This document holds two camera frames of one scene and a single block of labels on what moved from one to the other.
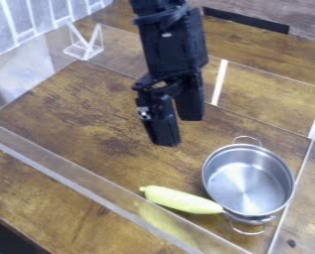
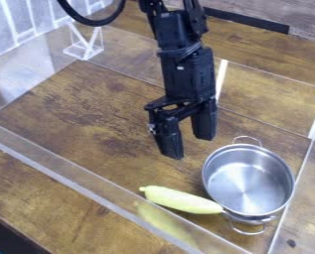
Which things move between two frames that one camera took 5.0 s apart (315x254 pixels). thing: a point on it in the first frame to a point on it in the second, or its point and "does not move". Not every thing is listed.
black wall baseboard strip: [245, 20] does not move
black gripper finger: [189, 92] to [204, 120]
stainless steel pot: [248, 180] does not move
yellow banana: [181, 200] does not move
